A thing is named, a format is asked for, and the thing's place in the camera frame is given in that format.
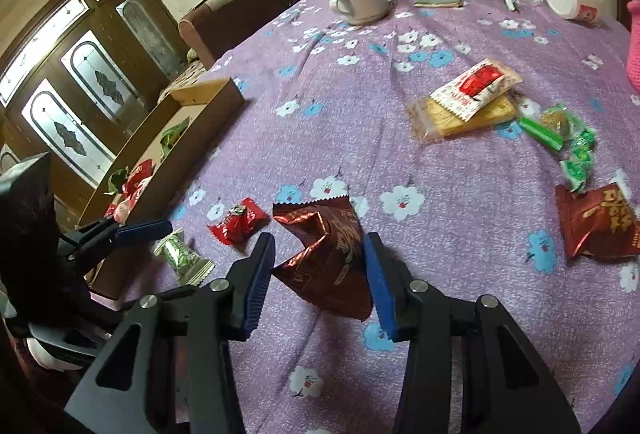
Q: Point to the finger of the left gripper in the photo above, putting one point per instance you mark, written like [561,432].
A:
[135,231]

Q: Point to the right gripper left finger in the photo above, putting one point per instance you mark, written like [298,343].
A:
[167,367]

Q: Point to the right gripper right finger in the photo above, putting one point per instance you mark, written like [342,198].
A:
[506,386]

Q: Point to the small red candy packet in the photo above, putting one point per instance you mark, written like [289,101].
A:
[240,222]

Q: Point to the dark red foil snack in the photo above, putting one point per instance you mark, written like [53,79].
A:
[330,271]

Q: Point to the green white candy packet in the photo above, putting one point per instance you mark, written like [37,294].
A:
[190,268]

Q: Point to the green snack in box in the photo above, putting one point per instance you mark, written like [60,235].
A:
[170,137]

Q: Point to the cardboard tray box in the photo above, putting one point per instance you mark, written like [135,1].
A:
[211,106]

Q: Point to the wooden glass panel doors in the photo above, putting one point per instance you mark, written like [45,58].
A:
[79,80]

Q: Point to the dark red foil packet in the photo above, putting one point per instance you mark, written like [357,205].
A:
[598,223]

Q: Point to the brown armchair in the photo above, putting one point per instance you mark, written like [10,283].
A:
[216,26]

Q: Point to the purple floral tablecloth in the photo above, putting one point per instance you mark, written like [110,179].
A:
[326,116]

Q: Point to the green striped candy wrapper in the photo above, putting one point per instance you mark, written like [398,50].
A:
[571,140]

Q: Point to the pink knit covered bottle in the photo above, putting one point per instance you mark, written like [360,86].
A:
[633,59]

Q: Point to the white ceramic mug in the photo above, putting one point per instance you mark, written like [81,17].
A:
[360,12]

